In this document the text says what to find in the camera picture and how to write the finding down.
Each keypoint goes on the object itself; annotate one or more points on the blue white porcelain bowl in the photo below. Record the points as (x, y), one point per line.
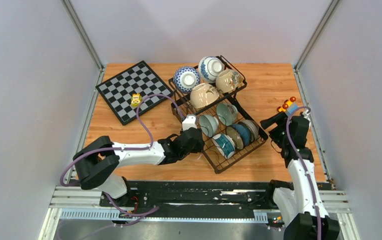
(209, 68)

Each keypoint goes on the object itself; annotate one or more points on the pale green ribbed bowl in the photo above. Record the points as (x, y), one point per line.
(208, 124)

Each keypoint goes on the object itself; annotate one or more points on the black wire dish rack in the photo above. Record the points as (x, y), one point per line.
(183, 105)

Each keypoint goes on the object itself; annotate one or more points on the yellow toy block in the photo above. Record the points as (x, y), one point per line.
(136, 100)

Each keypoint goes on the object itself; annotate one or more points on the dark blue glazed bowl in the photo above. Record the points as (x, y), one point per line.
(240, 135)

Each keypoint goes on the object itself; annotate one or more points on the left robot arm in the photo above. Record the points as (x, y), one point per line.
(96, 163)

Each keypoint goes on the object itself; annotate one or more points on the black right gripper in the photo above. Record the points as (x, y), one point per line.
(280, 119)

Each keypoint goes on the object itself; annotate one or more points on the blue white patterned bowl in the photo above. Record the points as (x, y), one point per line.
(252, 128)

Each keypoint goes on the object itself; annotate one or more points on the cream painted bowl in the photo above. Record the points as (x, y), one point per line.
(228, 80)

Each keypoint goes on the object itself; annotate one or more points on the teal white striped bowl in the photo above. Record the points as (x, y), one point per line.
(224, 144)

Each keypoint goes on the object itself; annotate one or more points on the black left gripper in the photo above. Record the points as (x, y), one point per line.
(199, 147)

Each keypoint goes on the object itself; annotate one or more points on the blue diamond pattern bowl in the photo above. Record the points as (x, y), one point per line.
(186, 78)

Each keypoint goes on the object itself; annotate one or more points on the cream leaf bowl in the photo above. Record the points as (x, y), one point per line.
(203, 95)

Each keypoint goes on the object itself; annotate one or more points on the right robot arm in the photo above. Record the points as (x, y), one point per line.
(299, 202)

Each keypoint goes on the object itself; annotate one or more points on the orange blue toy blocks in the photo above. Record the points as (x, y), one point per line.
(288, 107)

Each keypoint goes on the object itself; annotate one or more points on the green floral bowl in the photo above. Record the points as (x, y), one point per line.
(227, 113)

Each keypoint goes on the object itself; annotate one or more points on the black white chessboard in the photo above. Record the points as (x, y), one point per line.
(138, 79)

